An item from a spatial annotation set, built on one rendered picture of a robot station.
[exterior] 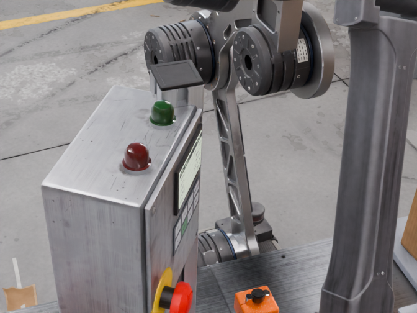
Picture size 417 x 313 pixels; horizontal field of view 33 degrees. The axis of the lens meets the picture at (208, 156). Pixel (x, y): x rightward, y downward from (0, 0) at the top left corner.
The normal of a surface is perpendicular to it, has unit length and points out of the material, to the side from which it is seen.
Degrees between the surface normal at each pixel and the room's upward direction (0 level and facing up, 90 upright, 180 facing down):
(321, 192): 0
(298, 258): 0
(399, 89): 63
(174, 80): 0
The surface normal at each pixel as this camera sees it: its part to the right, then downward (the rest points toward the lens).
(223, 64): 0.42, 0.45
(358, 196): -0.82, -0.03
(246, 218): 0.39, 0.19
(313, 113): 0.04, -0.78
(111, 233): -0.28, 0.59
